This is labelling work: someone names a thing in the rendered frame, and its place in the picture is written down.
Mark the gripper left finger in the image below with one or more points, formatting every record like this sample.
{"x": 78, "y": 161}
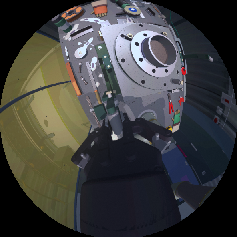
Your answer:
{"x": 87, "y": 148}

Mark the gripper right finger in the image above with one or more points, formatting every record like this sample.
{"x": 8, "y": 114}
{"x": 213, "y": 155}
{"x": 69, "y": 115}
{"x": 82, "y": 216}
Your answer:
{"x": 157, "y": 130}

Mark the green link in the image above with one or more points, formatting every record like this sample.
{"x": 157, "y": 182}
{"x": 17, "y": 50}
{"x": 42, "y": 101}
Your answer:
{"x": 106, "y": 74}

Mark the grey knob with brass tip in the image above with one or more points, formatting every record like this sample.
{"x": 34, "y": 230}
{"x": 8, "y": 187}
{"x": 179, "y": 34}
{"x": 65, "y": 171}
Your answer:
{"x": 176, "y": 81}

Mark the white lock pin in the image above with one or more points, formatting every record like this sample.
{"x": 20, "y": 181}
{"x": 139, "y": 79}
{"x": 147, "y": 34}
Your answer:
{"x": 109, "y": 94}

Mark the grey positioner table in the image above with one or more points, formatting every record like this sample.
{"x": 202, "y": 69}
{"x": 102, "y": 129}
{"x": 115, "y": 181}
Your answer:
{"x": 118, "y": 81}

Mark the orange spirit level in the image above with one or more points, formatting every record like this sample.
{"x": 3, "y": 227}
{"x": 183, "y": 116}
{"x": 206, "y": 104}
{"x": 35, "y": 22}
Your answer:
{"x": 73, "y": 79}

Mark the green lever with white tip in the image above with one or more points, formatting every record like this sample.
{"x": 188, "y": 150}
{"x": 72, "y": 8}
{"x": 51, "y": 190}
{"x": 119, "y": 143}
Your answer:
{"x": 196, "y": 56}

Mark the yellow black tape measure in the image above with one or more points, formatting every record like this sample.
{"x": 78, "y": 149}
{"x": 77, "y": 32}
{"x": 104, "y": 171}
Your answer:
{"x": 169, "y": 127}

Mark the grey round cup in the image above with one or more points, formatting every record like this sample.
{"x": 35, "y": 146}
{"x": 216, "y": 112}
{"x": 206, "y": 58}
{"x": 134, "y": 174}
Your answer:
{"x": 148, "y": 115}

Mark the green and tan glove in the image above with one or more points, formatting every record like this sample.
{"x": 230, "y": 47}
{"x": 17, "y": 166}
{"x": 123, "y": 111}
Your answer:
{"x": 176, "y": 118}

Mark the grey threaded rod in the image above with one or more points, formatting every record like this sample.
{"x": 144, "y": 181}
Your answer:
{"x": 92, "y": 111}

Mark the red clamp piece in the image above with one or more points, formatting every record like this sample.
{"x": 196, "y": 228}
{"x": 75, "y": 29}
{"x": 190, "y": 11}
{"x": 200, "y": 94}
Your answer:
{"x": 181, "y": 101}

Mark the grey label plate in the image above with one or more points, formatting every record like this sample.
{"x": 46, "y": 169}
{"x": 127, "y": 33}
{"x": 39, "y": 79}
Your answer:
{"x": 175, "y": 90}

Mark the dark teal cabinet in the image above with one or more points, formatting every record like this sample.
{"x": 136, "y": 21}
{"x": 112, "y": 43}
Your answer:
{"x": 205, "y": 153}

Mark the grey box with red button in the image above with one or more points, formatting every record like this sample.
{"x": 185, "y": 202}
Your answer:
{"x": 215, "y": 119}

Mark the yellow welding curtain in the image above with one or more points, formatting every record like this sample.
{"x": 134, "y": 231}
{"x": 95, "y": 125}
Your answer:
{"x": 37, "y": 111}

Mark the red round button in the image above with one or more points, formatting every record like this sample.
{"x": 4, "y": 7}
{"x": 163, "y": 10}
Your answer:
{"x": 183, "y": 71}

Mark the grey round socket box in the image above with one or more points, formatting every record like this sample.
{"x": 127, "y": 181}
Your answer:
{"x": 219, "y": 110}

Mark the grey bolt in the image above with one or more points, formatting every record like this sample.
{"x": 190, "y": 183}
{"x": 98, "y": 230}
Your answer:
{"x": 84, "y": 80}
{"x": 80, "y": 67}

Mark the silver flange with pipe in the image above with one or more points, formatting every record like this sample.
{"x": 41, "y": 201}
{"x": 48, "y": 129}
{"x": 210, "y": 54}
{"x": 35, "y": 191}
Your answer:
{"x": 137, "y": 55}

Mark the white round tin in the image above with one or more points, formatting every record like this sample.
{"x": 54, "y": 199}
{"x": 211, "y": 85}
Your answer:
{"x": 80, "y": 53}

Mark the white marker pen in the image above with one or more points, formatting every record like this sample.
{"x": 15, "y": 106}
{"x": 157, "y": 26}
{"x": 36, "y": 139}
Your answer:
{"x": 66, "y": 53}

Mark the black clamp with brass nut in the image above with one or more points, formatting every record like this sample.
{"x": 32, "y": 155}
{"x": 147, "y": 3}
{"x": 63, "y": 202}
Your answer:
{"x": 164, "y": 33}
{"x": 128, "y": 35}

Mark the small tan box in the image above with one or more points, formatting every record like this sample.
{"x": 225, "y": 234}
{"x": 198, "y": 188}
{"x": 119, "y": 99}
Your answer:
{"x": 101, "y": 35}

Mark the grey steel bar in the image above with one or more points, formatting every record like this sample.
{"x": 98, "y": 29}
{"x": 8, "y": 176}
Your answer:
{"x": 81, "y": 32}

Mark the black slotted block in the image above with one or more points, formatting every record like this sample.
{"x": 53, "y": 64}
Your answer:
{"x": 150, "y": 11}

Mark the green angle grinder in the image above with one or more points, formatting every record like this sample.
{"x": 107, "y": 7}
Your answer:
{"x": 129, "y": 9}

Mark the green and grey can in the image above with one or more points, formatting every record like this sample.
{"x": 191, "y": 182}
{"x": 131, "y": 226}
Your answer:
{"x": 63, "y": 24}

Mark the orange and tan glove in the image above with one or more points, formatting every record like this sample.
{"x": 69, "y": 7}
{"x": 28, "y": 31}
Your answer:
{"x": 100, "y": 7}

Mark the dark green bracket plate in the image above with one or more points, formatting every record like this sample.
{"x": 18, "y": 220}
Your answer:
{"x": 115, "y": 81}

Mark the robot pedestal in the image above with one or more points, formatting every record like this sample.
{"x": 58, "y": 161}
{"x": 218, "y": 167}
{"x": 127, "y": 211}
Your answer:
{"x": 196, "y": 194}

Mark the grey switch box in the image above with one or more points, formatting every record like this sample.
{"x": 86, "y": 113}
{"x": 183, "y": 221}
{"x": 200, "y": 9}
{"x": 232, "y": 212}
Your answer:
{"x": 226, "y": 101}

